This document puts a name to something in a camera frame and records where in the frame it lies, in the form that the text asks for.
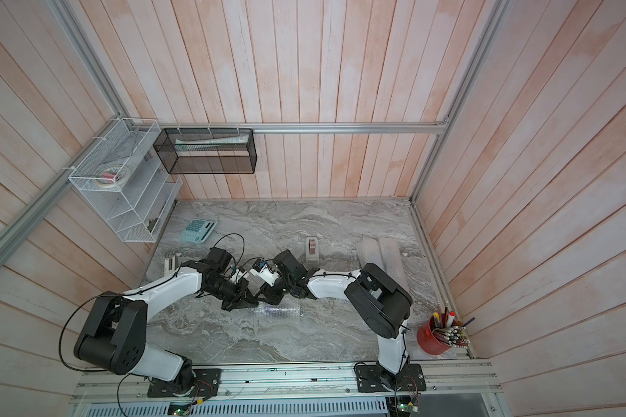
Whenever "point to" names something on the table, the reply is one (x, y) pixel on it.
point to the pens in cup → (450, 331)
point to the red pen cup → (428, 341)
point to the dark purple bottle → (283, 311)
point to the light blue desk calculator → (198, 230)
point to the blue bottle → (369, 251)
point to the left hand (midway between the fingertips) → (256, 306)
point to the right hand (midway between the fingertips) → (260, 292)
